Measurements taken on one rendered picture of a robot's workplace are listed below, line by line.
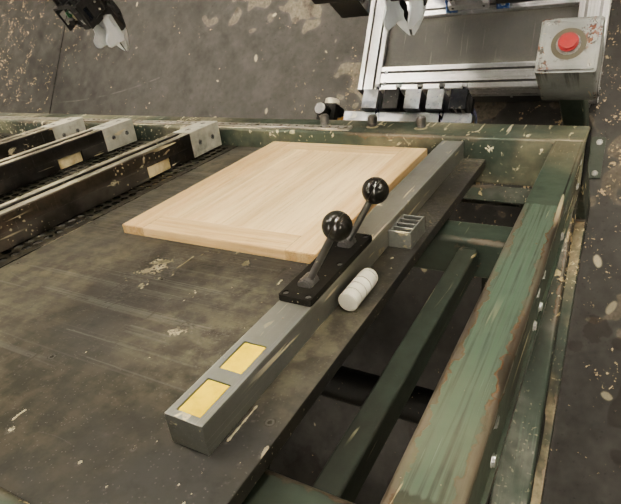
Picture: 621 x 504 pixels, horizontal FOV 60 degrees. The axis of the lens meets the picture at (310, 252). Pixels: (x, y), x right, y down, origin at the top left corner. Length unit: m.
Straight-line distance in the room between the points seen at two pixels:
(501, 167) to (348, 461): 0.86
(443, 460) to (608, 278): 1.70
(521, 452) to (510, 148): 0.68
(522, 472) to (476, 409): 0.87
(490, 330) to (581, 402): 1.54
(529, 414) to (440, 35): 1.42
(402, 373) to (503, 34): 1.63
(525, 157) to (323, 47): 1.55
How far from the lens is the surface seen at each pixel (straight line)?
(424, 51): 2.22
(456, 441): 0.50
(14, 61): 4.30
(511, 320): 0.65
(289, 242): 0.91
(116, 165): 1.36
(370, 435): 0.65
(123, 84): 3.41
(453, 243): 1.02
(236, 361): 0.63
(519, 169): 1.31
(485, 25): 2.20
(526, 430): 1.37
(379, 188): 0.74
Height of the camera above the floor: 2.13
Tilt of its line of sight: 62 degrees down
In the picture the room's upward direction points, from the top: 78 degrees counter-clockwise
